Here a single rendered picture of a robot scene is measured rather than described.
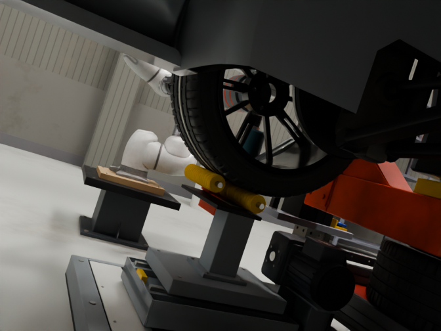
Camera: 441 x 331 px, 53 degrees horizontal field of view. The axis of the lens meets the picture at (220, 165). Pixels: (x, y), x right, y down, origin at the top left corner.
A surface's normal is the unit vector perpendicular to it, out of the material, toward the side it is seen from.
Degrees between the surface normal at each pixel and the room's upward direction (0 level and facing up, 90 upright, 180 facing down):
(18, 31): 90
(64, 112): 90
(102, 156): 90
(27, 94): 90
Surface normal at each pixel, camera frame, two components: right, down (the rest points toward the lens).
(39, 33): 0.31, 0.12
